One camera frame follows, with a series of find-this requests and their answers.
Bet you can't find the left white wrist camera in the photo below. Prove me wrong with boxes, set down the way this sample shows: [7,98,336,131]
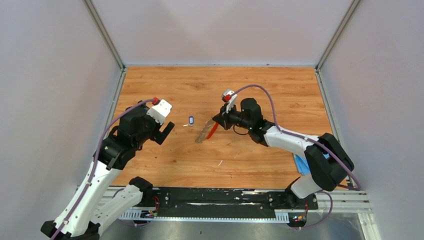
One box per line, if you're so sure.
[146,99,173,125]

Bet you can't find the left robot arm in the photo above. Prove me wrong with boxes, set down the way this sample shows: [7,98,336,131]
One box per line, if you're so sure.
[40,99,175,240]

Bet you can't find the blue tag key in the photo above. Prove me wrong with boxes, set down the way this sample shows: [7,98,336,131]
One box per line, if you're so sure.
[183,115,195,127]

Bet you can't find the red handled metal key holder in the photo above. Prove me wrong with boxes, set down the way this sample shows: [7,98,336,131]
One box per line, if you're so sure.
[195,118,217,144]

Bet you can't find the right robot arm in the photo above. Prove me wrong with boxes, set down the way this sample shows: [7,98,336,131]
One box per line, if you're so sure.
[212,98,355,209]

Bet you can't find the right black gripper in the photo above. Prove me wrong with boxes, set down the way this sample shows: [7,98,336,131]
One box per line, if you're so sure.
[213,101,252,131]

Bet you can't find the blue cloth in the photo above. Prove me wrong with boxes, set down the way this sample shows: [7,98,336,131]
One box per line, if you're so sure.
[293,154,311,176]

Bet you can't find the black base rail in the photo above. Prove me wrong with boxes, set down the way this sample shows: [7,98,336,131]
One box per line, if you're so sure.
[119,187,318,224]

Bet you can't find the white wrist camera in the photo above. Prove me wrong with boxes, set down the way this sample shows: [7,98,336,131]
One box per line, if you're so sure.
[222,88,238,114]
[146,99,173,125]

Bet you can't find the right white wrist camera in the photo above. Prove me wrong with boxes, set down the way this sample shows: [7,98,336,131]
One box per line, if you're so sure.
[222,88,238,114]

